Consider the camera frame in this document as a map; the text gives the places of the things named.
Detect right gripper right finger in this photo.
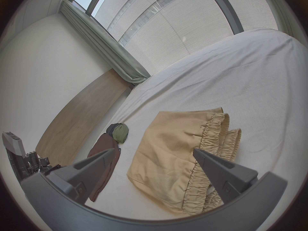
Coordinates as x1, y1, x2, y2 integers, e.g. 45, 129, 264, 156
192, 148, 259, 205

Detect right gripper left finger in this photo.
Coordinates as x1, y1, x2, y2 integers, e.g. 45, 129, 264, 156
46, 148, 116, 205

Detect tan shorts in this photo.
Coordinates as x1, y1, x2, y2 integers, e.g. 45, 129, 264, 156
126, 107, 242, 215

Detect bed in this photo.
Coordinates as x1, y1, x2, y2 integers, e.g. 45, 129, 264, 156
35, 28, 308, 223

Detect brown garment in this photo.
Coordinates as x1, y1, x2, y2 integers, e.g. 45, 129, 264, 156
86, 133, 121, 201

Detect dark blue garment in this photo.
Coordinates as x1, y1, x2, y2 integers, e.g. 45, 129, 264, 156
106, 123, 123, 137

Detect olive green garment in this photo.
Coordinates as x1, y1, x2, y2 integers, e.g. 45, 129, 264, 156
112, 124, 129, 144

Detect grey-green curtain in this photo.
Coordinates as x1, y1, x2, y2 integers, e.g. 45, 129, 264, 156
265, 0, 301, 37
60, 0, 152, 85

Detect window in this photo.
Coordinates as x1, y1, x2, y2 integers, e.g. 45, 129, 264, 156
64, 0, 279, 77

